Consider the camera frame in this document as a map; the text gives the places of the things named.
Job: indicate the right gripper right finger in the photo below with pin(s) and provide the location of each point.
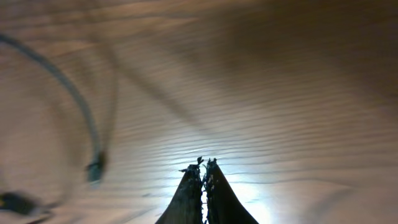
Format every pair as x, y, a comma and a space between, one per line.
222, 203

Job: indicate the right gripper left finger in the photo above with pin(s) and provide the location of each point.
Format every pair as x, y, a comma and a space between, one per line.
185, 206

